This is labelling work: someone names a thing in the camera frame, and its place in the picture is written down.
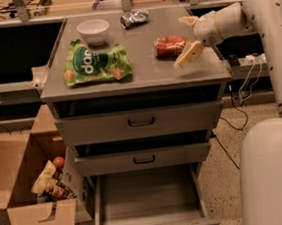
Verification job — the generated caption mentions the grey drawer cabinet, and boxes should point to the grey drawer cabinet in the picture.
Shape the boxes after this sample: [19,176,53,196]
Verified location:
[42,6,231,213]

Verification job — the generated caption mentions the white power strip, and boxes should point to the white power strip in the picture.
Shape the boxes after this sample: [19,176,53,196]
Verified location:
[246,53,266,64]

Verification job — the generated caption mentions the black floor cable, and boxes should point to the black floor cable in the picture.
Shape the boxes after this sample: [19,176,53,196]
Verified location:
[209,89,254,173]

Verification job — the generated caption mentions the grey drawer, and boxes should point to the grey drawer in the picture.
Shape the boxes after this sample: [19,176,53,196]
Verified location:
[74,142,211,176]
[94,164,220,225]
[55,101,222,146]

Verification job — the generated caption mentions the white bowl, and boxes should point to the white bowl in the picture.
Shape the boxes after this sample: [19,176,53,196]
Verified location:
[77,19,110,45]

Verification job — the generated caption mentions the crumpled silver foil bag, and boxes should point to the crumpled silver foil bag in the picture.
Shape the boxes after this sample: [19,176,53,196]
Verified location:
[120,9,149,29]

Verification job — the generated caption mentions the yellow snack bag in box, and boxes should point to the yellow snack bag in box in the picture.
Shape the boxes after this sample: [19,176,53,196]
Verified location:
[31,161,56,195]

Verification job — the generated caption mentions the grey middle drawer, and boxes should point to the grey middle drawer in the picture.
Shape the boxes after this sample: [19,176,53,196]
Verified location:
[74,142,211,176]

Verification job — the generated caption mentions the grey top drawer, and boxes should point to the grey top drawer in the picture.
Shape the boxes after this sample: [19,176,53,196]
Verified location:
[55,101,222,146]

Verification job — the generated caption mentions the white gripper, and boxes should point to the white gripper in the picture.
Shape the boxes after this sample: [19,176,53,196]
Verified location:
[173,11,222,69]

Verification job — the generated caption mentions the brown snack packet in box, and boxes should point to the brown snack packet in box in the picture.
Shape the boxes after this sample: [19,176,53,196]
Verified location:
[44,178,76,200]

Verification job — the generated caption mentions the grey bottom drawer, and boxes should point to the grey bottom drawer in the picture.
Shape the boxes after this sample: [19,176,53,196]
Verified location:
[94,164,220,225]

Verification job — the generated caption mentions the white cable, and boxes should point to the white cable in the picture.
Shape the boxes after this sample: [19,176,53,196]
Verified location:
[234,58,266,105]

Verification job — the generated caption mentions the cardboard box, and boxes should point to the cardboard box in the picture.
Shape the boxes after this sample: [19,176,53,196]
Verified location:
[0,105,76,225]

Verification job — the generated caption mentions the orange fruit in box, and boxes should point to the orange fruit in box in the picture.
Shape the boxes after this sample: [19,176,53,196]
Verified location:
[52,156,65,169]

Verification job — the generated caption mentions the green chip bag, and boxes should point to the green chip bag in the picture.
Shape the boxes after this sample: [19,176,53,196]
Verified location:
[63,39,133,86]

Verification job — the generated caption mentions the orange soda can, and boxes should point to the orange soda can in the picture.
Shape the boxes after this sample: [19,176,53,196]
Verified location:
[154,35,189,59]

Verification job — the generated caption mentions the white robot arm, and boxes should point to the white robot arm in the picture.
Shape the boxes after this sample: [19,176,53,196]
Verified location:
[174,0,282,225]

